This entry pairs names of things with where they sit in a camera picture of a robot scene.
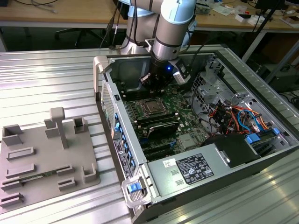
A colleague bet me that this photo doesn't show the black RAM slot bank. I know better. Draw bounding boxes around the black RAM slot bank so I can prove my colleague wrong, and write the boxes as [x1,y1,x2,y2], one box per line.
[120,86,152,102]

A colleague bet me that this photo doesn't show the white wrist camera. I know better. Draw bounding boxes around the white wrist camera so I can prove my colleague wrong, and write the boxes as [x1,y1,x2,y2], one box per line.
[169,59,192,85]

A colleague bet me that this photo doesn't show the blue disk carrier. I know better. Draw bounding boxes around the blue disk carrier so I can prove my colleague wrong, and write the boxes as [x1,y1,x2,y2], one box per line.
[244,132,262,147]

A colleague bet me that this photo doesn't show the metal CPU socket cover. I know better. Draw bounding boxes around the metal CPU socket cover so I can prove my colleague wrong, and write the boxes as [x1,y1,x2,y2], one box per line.
[137,98,166,117]

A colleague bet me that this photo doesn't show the grey power supply unit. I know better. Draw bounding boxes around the grey power supply unit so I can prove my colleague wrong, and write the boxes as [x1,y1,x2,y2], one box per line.
[147,143,231,197]

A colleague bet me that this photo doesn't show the orange wire bundle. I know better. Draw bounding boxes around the orange wire bundle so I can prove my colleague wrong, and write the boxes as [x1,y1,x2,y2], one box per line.
[208,105,273,132]

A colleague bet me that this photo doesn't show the grey loose cable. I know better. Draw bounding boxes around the grey loose cable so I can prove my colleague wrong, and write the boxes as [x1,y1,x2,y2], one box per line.
[29,0,58,14]

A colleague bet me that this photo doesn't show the green RAM stick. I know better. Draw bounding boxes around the green RAM stick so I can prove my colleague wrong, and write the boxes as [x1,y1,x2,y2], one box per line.
[20,170,58,183]

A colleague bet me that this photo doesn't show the black office chair base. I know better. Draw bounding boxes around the black office chair base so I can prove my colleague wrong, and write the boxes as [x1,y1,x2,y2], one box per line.
[54,27,104,48]

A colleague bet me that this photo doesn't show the black hanging cable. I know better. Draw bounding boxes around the black hanging cable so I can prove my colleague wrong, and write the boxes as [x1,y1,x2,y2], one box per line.
[98,0,132,50]

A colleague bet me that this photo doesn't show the white small box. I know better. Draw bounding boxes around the white small box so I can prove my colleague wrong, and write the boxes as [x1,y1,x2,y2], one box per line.
[235,13,252,23]

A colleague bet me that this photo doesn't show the black installed RAM sticks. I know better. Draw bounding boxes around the black installed RAM sticks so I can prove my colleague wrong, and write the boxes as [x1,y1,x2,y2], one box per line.
[136,111,180,128]

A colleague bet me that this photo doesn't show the perforated metal drive cage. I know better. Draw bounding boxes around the perforated metal drive cage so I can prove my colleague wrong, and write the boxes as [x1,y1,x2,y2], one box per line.
[191,71,225,115]

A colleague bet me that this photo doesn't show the blue wire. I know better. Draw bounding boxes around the blue wire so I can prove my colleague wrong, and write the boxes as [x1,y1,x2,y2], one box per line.
[236,109,262,134]

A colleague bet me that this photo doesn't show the green motherboard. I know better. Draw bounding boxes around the green motherboard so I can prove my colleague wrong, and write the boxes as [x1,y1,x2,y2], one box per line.
[116,79,212,162]

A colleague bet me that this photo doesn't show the grey parts rack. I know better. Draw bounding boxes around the grey parts rack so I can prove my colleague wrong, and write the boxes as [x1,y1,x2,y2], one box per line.
[0,106,101,209]

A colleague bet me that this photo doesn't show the wooden desk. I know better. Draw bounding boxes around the wooden desk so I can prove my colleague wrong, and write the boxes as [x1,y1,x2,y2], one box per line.
[0,0,299,32]

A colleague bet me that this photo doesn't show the black camera cable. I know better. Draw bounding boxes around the black camera cable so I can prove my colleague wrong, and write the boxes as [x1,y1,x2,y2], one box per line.
[185,37,226,73]

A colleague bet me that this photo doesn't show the blue case latch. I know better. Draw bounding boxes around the blue case latch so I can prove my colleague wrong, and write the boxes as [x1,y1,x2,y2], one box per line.
[127,182,141,194]

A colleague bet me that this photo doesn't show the open grey PC case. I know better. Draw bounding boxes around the open grey PC case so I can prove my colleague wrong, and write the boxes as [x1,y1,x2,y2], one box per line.
[93,45,299,222]

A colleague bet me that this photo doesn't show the black graphics card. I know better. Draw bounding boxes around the black graphics card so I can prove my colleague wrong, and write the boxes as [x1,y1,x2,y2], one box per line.
[147,121,179,141]

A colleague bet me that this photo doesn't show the black plastic air duct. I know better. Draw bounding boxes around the black plastic air duct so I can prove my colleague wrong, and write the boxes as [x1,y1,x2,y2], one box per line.
[202,134,262,169]

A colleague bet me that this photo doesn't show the black expansion slots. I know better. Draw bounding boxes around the black expansion slots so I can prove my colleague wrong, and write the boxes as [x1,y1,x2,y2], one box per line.
[139,141,175,162]

